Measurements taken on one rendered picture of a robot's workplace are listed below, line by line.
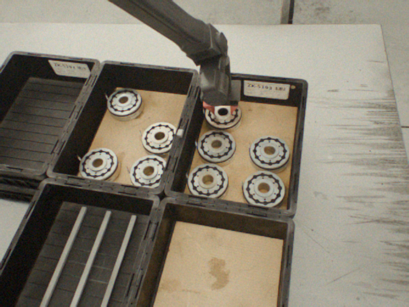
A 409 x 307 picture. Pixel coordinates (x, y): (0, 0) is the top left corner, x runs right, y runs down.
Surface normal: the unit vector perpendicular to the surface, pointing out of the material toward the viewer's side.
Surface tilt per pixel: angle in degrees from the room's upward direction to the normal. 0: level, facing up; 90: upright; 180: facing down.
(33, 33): 0
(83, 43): 0
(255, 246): 0
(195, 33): 65
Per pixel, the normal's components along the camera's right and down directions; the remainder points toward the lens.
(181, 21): 0.89, -0.11
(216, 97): -0.11, 0.85
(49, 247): -0.09, -0.54
